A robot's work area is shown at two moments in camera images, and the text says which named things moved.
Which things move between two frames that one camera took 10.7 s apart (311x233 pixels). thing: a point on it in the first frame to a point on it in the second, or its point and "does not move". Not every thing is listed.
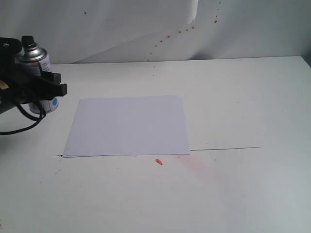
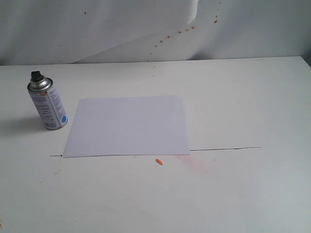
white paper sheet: (130, 125) does not move
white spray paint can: (32, 55) to (52, 114)
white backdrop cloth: (74, 31) does not move
